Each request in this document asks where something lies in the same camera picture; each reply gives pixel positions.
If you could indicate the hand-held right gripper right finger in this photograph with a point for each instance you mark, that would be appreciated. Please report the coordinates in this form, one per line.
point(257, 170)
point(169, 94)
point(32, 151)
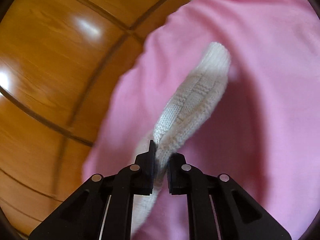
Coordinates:
point(171, 180)

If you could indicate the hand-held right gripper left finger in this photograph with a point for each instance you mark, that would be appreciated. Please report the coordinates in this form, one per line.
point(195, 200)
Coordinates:
point(152, 172)

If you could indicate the pink bed sheet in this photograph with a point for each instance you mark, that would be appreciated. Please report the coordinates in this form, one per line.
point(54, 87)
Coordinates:
point(262, 100)

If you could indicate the white knitted garment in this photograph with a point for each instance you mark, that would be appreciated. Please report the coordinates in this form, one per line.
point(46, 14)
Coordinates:
point(192, 100)

